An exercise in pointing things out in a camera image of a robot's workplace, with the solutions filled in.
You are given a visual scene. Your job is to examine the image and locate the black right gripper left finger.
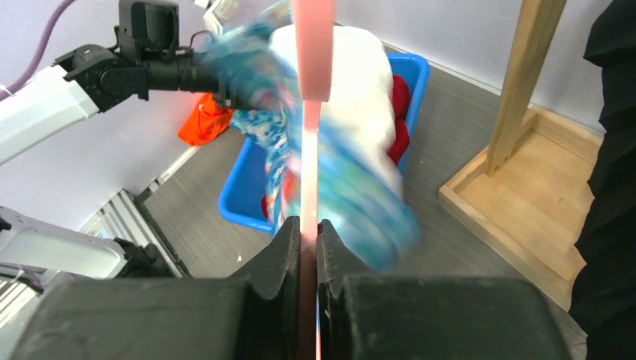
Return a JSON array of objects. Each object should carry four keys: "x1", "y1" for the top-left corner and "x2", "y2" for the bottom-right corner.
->
[{"x1": 12, "y1": 217, "x2": 300, "y2": 359}]

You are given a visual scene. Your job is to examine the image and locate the orange cloth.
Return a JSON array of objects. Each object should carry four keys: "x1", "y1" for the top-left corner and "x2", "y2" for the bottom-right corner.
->
[{"x1": 177, "y1": 94, "x2": 234, "y2": 146}]

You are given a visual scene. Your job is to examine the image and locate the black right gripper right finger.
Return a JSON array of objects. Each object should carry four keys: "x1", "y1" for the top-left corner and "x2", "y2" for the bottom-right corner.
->
[{"x1": 317, "y1": 220, "x2": 570, "y2": 359}]

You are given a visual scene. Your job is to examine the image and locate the aluminium frame rail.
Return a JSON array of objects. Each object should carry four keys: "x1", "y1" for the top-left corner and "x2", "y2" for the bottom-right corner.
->
[{"x1": 1, "y1": 147, "x2": 198, "y2": 329}]

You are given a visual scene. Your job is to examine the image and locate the black garment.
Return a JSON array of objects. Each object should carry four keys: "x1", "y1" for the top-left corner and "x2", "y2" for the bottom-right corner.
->
[{"x1": 569, "y1": 1, "x2": 635, "y2": 359}]

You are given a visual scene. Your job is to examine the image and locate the pink plastic hanger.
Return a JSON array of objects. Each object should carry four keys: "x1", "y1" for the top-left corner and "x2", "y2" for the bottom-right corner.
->
[{"x1": 291, "y1": 0, "x2": 335, "y2": 359}]

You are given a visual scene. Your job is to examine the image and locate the blue plastic bin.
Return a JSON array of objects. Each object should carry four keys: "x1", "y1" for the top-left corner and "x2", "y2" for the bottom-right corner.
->
[{"x1": 217, "y1": 52, "x2": 430, "y2": 234}]

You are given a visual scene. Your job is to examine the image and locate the red pleated skirt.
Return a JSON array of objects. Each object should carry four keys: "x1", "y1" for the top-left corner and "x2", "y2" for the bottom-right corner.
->
[{"x1": 260, "y1": 74, "x2": 413, "y2": 220}]

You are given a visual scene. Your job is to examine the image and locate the wooden rack post left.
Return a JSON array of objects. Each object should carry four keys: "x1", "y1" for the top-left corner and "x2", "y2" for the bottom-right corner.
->
[{"x1": 484, "y1": 0, "x2": 566, "y2": 176}]

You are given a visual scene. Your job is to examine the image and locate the blue floral garment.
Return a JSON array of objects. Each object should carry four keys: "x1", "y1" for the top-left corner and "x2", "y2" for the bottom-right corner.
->
[{"x1": 197, "y1": 1, "x2": 420, "y2": 272}]

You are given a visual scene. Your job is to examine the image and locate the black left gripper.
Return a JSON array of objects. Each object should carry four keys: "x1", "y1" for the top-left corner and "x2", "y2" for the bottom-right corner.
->
[{"x1": 178, "y1": 52, "x2": 257, "y2": 110}]

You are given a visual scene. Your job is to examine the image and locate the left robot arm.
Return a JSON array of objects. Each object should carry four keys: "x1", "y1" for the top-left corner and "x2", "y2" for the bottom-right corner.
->
[{"x1": 1, "y1": 1, "x2": 249, "y2": 293}]

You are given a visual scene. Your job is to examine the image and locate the wooden rack base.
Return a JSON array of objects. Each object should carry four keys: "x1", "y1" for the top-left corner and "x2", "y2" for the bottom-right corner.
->
[{"x1": 439, "y1": 106, "x2": 602, "y2": 309}]

